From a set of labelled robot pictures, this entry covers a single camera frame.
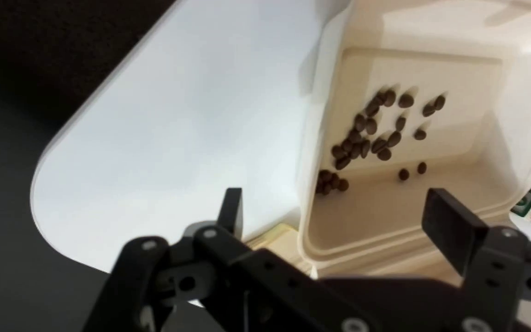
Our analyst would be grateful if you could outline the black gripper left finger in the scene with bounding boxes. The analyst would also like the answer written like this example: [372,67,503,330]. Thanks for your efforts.
[83,186,317,332]

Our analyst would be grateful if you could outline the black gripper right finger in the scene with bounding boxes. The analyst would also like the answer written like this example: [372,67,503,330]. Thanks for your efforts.
[420,186,531,332]

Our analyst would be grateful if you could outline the beige clamshell carton box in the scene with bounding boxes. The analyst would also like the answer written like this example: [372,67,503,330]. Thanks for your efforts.
[295,0,531,279]

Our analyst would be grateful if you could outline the dark coffee beans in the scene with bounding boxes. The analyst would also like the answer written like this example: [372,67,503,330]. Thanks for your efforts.
[313,87,448,197]

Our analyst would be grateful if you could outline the small blue-green sachet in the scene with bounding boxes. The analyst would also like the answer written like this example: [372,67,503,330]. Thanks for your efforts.
[509,188,531,218]

